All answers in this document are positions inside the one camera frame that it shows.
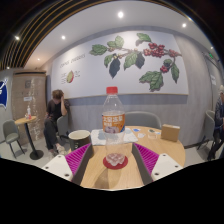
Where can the flat round red coaster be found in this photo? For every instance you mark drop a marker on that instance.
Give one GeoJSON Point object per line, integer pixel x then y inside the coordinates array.
{"type": "Point", "coordinates": [124, 162]}

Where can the brown cardboard box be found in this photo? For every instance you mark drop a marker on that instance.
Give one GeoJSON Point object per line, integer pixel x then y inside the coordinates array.
{"type": "Point", "coordinates": [170, 132]}

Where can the blue wall logo sign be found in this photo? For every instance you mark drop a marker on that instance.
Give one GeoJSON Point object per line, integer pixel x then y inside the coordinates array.
{"type": "Point", "coordinates": [3, 93]}

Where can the small round wooden pedestal table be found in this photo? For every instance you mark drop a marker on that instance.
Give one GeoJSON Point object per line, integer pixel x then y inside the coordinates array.
{"type": "Point", "coordinates": [26, 120]}

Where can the white paper with grey print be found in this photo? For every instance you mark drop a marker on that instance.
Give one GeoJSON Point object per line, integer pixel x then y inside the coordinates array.
{"type": "Point", "coordinates": [97, 137]}

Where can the grey-green chair with thin legs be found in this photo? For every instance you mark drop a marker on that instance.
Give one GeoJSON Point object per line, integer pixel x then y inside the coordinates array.
{"type": "Point", "coordinates": [10, 130]}

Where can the green exit sign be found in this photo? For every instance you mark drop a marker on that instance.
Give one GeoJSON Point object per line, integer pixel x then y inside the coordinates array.
{"type": "Point", "coordinates": [210, 55]}

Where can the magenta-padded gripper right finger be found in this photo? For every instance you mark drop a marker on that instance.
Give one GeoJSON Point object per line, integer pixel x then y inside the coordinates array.
{"type": "Point", "coordinates": [147, 159]}

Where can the recessed ceiling lights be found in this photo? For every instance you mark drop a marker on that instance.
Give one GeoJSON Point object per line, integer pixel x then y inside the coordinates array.
{"type": "Point", "coordinates": [120, 14]}

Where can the clear red-capped drink bottle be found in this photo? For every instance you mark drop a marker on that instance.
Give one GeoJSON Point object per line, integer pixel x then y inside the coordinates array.
{"type": "Point", "coordinates": [113, 123]}

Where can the small clear bottle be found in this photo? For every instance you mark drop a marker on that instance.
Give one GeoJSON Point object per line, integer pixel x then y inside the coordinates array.
{"type": "Point", "coordinates": [28, 112]}

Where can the dark mug with cream inside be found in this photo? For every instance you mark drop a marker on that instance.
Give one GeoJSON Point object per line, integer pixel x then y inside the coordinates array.
{"type": "Point", "coordinates": [79, 140]}

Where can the coffee branch wall mural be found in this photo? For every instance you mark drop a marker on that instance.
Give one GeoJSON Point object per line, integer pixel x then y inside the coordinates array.
{"type": "Point", "coordinates": [90, 80]}

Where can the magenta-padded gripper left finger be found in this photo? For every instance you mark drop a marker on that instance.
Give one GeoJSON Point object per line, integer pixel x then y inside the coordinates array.
{"type": "Point", "coordinates": [77, 159]}

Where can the grey upholstered chair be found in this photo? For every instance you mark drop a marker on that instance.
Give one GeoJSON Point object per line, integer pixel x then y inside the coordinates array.
{"type": "Point", "coordinates": [143, 120]}
{"type": "Point", "coordinates": [62, 126]}
{"type": "Point", "coordinates": [209, 125]}

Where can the small white wall notice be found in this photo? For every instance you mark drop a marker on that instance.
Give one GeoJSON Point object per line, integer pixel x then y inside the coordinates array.
{"type": "Point", "coordinates": [213, 79]}

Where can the small clear plastic cup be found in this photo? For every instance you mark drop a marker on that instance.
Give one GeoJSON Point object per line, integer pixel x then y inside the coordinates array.
{"type": "Point", "coordinates": [152, 134]}

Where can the small blue card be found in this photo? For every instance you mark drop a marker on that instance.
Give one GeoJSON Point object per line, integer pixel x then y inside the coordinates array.
{"type": "Point", "coordinates": [136, 129]}

